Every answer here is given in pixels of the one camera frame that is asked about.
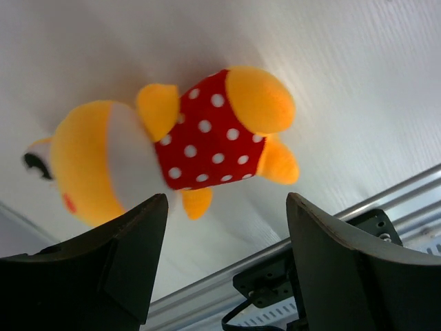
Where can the aluminium front rail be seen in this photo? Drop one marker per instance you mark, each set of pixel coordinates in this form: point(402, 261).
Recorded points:
point(407, 213)

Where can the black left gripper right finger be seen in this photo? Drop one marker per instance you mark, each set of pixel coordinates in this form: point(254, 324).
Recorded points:
point(352, 280)

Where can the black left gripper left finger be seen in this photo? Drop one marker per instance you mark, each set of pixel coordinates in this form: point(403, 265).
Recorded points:
point(102, 279)

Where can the yellow plush table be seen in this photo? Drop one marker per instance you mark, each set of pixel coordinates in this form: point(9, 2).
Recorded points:
point(106, 157)

